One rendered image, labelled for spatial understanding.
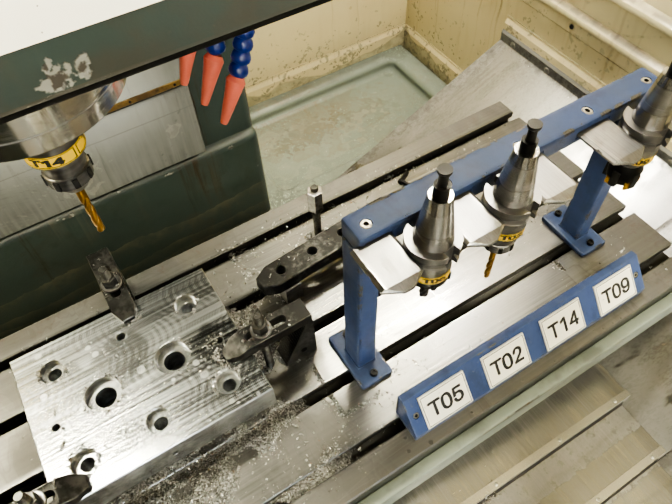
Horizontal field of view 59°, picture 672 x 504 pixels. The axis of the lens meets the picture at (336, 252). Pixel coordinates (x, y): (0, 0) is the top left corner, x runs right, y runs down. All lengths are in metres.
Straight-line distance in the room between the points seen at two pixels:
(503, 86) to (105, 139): 0.89
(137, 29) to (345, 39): 1.54
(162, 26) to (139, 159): 0.91
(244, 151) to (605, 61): 0.77
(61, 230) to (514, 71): 1.05
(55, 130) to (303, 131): 1.29
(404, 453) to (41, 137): 0.62
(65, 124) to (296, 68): 1.34
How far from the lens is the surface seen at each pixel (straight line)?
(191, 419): 0.81
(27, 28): 0.26
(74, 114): 0.44
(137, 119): 1.12
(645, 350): 1.23
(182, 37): 0.28
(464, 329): 0.95
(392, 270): 0.62
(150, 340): 0.88
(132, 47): 0.27
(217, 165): 1.27
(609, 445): 1.14
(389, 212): 0.65
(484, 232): 0.66
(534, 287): 1.02
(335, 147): 1.64
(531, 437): 1.07
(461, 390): 0.87
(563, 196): 0.72
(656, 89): 0.79
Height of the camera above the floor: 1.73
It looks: 54 degrees down
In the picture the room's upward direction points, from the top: 3 degrees counter-clockwise
